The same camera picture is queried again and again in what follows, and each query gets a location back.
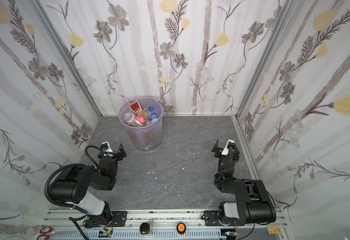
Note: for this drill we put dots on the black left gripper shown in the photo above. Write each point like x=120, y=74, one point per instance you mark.
x=115, y=154

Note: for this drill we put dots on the purple lined waste bin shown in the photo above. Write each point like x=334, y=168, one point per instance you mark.
x=149, y=136

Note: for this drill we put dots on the clear bottle blue label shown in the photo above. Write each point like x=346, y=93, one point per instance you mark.
x=153, y=115

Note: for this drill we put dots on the small bottle red white cap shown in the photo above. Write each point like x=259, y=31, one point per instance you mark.
x=140, y=120

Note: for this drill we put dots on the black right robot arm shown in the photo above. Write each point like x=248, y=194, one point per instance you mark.
x=253, y=203

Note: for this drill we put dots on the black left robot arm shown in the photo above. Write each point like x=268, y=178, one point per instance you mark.
x=69, y=187

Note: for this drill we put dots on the black knob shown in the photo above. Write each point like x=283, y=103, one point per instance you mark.
x=145, y=228

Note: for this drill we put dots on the orange knob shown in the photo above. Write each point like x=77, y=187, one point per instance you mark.
x=181, y=228

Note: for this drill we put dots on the small wooden tag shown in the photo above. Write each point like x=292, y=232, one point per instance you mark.
x=274, y=230

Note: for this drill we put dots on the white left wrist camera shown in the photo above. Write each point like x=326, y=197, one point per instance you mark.
x=106, y=148

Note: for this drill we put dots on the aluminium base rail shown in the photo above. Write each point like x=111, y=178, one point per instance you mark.
x=163, y=227

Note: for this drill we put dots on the red handled scissors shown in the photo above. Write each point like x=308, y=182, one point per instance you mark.
x=45, y=233

